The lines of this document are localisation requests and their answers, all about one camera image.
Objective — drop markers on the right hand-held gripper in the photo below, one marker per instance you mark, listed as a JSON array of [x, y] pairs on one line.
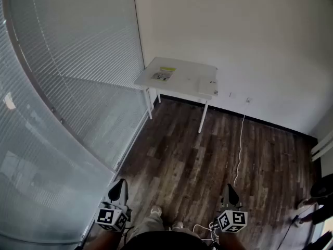
[[232, 220]]

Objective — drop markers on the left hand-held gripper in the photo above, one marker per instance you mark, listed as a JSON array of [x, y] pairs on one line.
[[110, 217]]

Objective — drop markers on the white paper booklet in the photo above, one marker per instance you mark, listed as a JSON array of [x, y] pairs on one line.
[[206, 87]]

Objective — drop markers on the yellow and grey booklet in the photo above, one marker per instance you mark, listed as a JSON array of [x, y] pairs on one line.
[[162, 74]]

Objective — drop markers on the person's right forearm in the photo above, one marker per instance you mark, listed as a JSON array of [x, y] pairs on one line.
[[232, 241]]

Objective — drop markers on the person's left forearm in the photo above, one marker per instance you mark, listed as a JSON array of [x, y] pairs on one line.
[[104, 239]]

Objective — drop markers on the person's left shoe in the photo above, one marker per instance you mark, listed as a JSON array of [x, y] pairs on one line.
[[156, 210]]

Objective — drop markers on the person's shoe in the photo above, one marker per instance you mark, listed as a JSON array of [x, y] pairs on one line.
[[177, 225], [156, 210]]

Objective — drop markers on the person's right shoe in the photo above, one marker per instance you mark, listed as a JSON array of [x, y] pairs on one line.
[[177, 225]]

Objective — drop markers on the person's black shirt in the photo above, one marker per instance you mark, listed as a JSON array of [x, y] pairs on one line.
[[166, 241]]

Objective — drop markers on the white table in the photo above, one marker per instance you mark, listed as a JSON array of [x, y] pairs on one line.
[[188, 73]]

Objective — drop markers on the window blinds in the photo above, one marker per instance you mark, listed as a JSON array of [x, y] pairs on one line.
[[78, 35]]

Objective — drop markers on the white wall socket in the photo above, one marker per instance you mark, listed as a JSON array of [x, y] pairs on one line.
[[249, 100]]

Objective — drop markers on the white door frame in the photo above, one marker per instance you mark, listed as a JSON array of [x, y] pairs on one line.
[[322, 147]]

